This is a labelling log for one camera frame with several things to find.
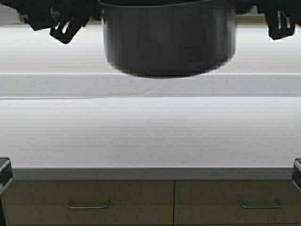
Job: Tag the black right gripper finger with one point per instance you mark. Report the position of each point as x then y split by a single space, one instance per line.
279 25

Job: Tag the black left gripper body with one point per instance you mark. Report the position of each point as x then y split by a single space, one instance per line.
43 14

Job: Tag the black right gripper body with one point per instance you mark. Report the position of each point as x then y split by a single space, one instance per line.
291 8

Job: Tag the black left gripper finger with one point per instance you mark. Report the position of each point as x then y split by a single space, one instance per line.
72 29

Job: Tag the large dark grey cooking pot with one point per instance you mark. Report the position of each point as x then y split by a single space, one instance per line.
168 37

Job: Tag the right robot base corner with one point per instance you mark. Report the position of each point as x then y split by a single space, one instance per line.
296 177

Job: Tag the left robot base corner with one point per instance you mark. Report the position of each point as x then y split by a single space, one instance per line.
6 177

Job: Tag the left top wooden drawer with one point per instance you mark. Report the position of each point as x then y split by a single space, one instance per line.
113 203

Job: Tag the wooden drawer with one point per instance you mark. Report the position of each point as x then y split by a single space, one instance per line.
113 203
236 203

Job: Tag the right top wooden drawer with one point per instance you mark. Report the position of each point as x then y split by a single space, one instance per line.
236 203

